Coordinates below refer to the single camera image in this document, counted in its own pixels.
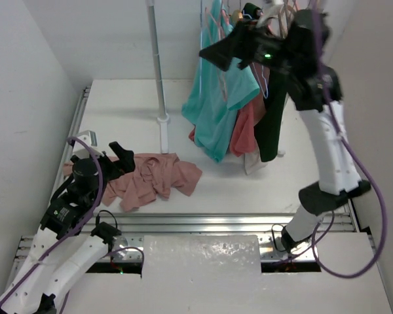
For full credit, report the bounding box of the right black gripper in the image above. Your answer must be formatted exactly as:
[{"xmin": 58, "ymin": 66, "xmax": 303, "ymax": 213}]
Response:
[{"xmin": 200, "ymin": 16, "xmax": 299, "ymax": 78}]

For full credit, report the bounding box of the pink t shirt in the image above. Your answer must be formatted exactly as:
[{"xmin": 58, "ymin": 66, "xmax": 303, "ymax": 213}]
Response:
[{"xmin": 63, "ymin": 152, "xmax": 203, "ymax": 213}]

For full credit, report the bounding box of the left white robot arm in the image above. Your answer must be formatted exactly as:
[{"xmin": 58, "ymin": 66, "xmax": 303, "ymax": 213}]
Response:
[{"xmin": 0, "ymin": 142, "xmax": 135, "ymax": 313}]

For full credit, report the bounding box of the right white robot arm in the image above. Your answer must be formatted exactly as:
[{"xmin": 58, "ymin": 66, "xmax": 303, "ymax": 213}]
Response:
[{"xmin": 199, "ymin": 9, "xmax": 370, "ymax": 252}]

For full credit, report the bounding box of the teal hanging t shirt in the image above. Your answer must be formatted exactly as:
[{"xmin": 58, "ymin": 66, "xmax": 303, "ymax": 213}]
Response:
[{"xmin": 181, "ymin": 0, "xmax": 261, "ymax": 164}]

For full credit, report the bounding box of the coral hanging t shirt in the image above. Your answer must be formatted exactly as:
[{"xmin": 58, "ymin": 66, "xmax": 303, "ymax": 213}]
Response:
[{"xmin": 181, "ymin": 94, "xmax": 266, "ymax": 162}]

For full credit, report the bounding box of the dark green hanging shirt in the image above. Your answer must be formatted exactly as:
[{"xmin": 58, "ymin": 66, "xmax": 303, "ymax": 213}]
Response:
[{"xmin": 242, "ymin": 2, "xmax": 289, "ymax": 163}]

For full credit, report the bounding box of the grey metal rack pole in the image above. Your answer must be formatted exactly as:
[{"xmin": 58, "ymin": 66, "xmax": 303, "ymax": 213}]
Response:
[{"xmin": 145, "ymin": 0, "xmax": 170, "ymax": 154}]

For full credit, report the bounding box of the white foam sheet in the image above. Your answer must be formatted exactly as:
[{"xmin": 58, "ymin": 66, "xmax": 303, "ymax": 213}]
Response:
[{"xmin": 143, "ymin": 235, "xmax": 261, "ymax": 279}]

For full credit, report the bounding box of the white hanging cloth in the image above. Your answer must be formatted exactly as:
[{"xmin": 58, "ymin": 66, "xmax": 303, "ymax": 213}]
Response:
[{"xmin": 244, "ymin": 150, "xmax": 267, "ymax": 175}]

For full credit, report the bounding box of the pink wire hanger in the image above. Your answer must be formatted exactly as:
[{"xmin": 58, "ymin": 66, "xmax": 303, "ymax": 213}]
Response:
[{"xmin": 200, "ymin": 2, "xmax": 229, "ymax": 101}]

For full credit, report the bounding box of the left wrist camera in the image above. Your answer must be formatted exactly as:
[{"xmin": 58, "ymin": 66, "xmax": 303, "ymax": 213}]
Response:
[{"xmin": 72, "ymin": 130, "xmax": 102, "ymax": 159}]

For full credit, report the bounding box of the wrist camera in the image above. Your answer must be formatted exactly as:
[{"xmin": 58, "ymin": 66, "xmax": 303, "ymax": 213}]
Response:
[
  {"xmin": 256, "ymin": 0, "xmax": 284, "ymax": 28},
  {"xmin": 72, "ymin": 130, "xmax": 102, "ymax": 159}
]

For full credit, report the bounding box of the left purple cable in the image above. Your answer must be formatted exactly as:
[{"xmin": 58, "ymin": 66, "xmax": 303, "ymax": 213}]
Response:
[{"xmin": 0, "ymin": 136, "xmax": 105, "ymax": 314}]

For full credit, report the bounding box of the purple cable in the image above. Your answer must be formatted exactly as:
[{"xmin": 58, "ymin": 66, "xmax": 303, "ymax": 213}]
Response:
[
  {"xmin": 310, "ymin": 0, "xmax": 388, "ymax": 279},
  {"xmin": 0, "ymin": 136, "xmax": 105, "ymax": 314}
]

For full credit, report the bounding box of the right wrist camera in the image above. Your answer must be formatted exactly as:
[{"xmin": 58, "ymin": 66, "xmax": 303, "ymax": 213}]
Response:
[{"xmin": 256, "ymin": 0, "xmax": 284, "ymax": 28}]

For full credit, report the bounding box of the aluminium rail frame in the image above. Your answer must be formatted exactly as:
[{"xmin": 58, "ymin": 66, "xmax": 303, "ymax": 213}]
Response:
[{"xmin": 14, "ymin": 85, "xmax": 361, "ymax": 266}]

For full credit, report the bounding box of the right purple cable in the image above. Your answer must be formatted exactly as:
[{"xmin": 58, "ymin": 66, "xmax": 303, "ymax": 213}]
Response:
[{"xmin": 310, "ymin": 0, "xmax": 388, "ymax": 279}]

